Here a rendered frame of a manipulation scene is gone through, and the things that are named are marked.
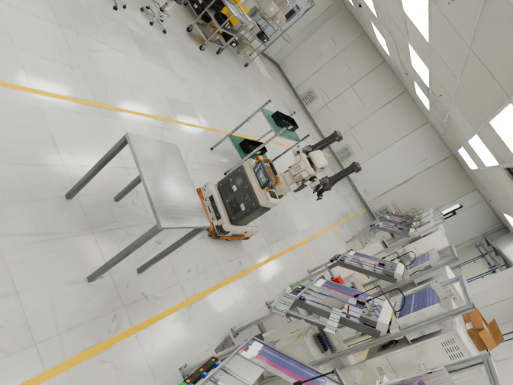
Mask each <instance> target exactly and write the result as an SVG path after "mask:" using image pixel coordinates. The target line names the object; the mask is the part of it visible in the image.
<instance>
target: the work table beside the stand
mask: <svg viewBox="0 0 513 385"><path fill-rule="evenodd" d="M127 145H129V147H130V149H131V153H132V155H133V158H134V162H135V164H136V166H137V170H138V173H139V175H138V176H137V177H136V178H135V179H134V180H133V181H131V182H130V183H129V184H128V185H127V186H126V187H125V188H123V189H122V190H121V191H120V192H119V194H117V195H116V196H115V197H114V200H115V202H119V201H120V200H122V199H123V198H124V197H125V196H126V195H127V194H128V193H129V192H130V191H131V190H132V189H134V188H135V187H136V186H137V185H138V184H140V183H141V182H142V183H143V186H144V189H145V192H146V194H147V198H148V200H149V203H150V207H151V208H152V211H153V215H154V217H155V219H156V225H154V226H153V227H152V228H151V229H150V230H148V231H147V232H145V233H144V234H143V235H141V236H140V237H139V238H138V239H137V240H135V241H134V242H132V243H131V244H129V245H128V246H127V247H126V248H125V249H124V250H122V251H121V252H119V253H118V254H116V255H115V256H114V257H113V258H112V259H110V260H109V261H108V262H106V263H105V264H103V265H102V266H101V267H100V268H98V269H97V270H96V271H95V272H93V273H92V274H90V275H89V276H88V277H87V279H88V282H89V283H90V282H94V281H95V280H97V279H98V278H99V277H100V276H102V275H103V274H104V273H106V272H107V271H109V270H110V269H111V268H113V267H114V266H115V265H117V264H118V263H120V262H121V261H122V260H123V259H125V258H126V257H127V256H129V255H130V254H132V253H133V252H134V251H136V250H137V249H138V248H140V247H141V246H142V245H144V244H145V243H147V242H148V241H149V240H150V239H151V238H153V237H154V236H156V235H158V234H159V233H160V232H161V231H162V230H164V229H181V228H194V229H193V230H192V231H190V232H189V233H188V234H186V235H185V236H183V237H182V238H180V239H179V240H178V241H176V242H175V243H173V244H171V245H170V246H169V247H168V248H166V249H165V250H163V251H162V252H160V253H159V254H158V255H156V256H155V257H153V258H152V259H150V260H149V261H148V262H146V263H145V264H143V265H142V266H140V267H139V268H137V273H143V272H144V271H145V270H147V269H149V268H150V267H152V266H153V265H154V264H156V263H157V262H159V261H160V260H162V259H163V258H165V257H166V256H168V255H169V254H171V253H172V252H174V251H175V250H176V249H178V248H180V247H181V246H183V245H184V244H185V243H186V242H188V241H190V240H191V239H193V238H194V237H195V236H197V235H199V234H200V233H201V232H203V231H204V230H205V229H207V228H209V227H210V226H211V224H210V222H209V220H208V217H207V215H206V213H205V210H204V208H203V205H202V202H201V200H200V198H199V196H198V193H197V191H196V189H195V186H194V183H193V182H192V178H191V177H190V174H189V171H188V169H187V167H186V164H185V161H184V160H183V158H182V155H181V152H180V150H179V147H178V145H177V144H171V143H169V142H165V141H160V140H157V139H154V138H151V137H145V136H142V135H139V134H134V133H130V132H127V133H126V134H125V135H124V136H123V137H122V138H121V139H120V140H119V141H118V142H117V143H116V144H115V145H114V146H113V147H112V148H111V149H110V150H109V151H108V152H107V153H106V154H105V155H104V156H103V157H102V158H101V159H100V160H99V161H98V162H97V163H96V164H95V165H94V166H93V167H92V168H91V169H90V170H89V171H88V172H87V173H86V174H85V175H84V176H83V177H82V178H81V179H80V181H79V182H78V183H77V184H76V185H75V186H74V187H73V188H72V189H71V190H70V191H69V192H68V193H67V194H66V195H65V196H66V199H72V198H73V197H74V196H75V195H76V194H77V193H78V192H79V191H80V190H81V189H82V188H83V187H84V186H86V185H87V184H88V183H89V182H90V181H91V180H92V179H93V178H94V177H95V176H96V175H97V174H98V173H99V172H100V171H101V170H102V169H103V168H104V167H105V166H106V165H107V164H108V163H109V162H110V161H111V160H112V159H113V158H114V157H115V156H116V155H117V154H118V153H119V152H120V151H121V150H122V149H123V148H124V147H126V146H127Z"/></svg>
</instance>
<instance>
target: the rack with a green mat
mask: <svg viewBox="0 0 513 385"><path fill-rule="evenodd" d="M269 103H271V100H269V101H267V102H266V103H265V104H264V105H262V106H261V107H260V108H258V109H257V110H256V111H255V112H254V113H253V114H252V115H250V116H249V117H248V118H247V119H245V120H244V121H243V122H241V123H240V124H239V125H238V126H237V127H236V128H235V129H234V130H232V131H231V132H230V133H229V134H227V135H226V136H225V137H223V138H222V139H221V140H220V141H219V142H218V143H217V144H215V145H214V146H213V147H211V150H214V149H215V148H216V147H217V146H218V145H219V144H220V143H222V142H223V141H224V140H225V139H227V138H228V139H229V141H230V143H231V144H232V146H233V148H234V150H235V151H236V153H237V155H238V157H239V158H240V162H238V163H237V164H235V165H234V166H233V167H232V168H230V169H229V170H228V171H226V172H225V173H224V175H225V176H226V175H227V174H228V173H230V172H231V171H232V170H233V169H234V168H236V167H237V166H239V165H240V164H241V163H244V162H245V161H246V160H248V159H250V158H251V159H254V160H255V159H256V158H257V157H258V156H261V157H263V159H264V158H268V157H267V155H266V154H264V155H257V154H255V153H256V152H257V151H258V150H260V149H261V148H262V147H264V146H265V145H266V144H268V143H269V142H270V141H271V140H273V139H274V138H276V137H279V138H285V139H288V140H290V141H296V142H297V143H295V144H294V145H292V146H291V147H290V148H289V149H287V150H285V151H284V152H283V153H281V154H280V155H279V156H278V157H276V158H275V159H273V160H272V162H274V161H276V160H277V159H279V158H280V157H281V156H282V155H284V154H285V153H287V152H288V151H290V150H291V149H292V148H294V147H295V146H296V145H298V144H300V143H301V142H302V141H303V140H305V139H306V138H308V137H309V136H310V135H309V134H308V135H306V136H305V137H303V138H302V139H300V138H299V136H298V135H297V133H296V132H295V131H294V132H292V131H289V130H286V129H287V126H285V127H284V128H281V127H279V126H277V125H276V123H275V122H274V120H273V118H272V117H271V115H272V114H273V113H275V112H271V111H270V110H268V109H265V107H266V106H267V105H268V104H269ZM260 111H261V112H262V113H263V116H264V117H265V119H266V120H267V122H268V124H269V126H270V127H271V128H272V129H271V130H270V131H268V132H267V133H265V134H264V135H263V136H262V137H261V138H259V139H258V140H254V139H249V138H245V137H239V136H235V135H232V134H233V133H234V132H235V131H236V130H237V129H239V128H240V127H241V126H242V125H244V124H245V123H246V122H248V121H249V120H250V119H251V118H252V117H253V116H254V115H256V114H257V113H258V112H260ZM272 131H273V132H274V135H273V136H272V137H271V138H270V139H269V140H267V141H266V142H264V143H263V144H261V145H260V146H259V147H258V148H257V149H256V150H254V151H253V152H251V153H250V154H245V153H244V152H243V150H242V148H241V146H240V145H239V143H240V142H241V141H243V140H244V139H248V140H252V141H261V140H262V139H263V138H265V136H267V135H268V134H269V133H271V132H272ZM268 159H269V158H268Z"/></svg>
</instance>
